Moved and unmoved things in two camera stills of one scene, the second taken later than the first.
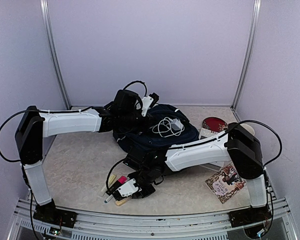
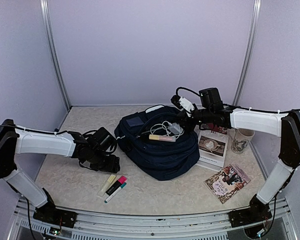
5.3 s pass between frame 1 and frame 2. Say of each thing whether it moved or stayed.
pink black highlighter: stayed
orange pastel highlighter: moved
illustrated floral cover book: stayed
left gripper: moved
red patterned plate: stayed
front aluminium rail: stayed
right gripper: moved
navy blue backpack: stayed
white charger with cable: moved
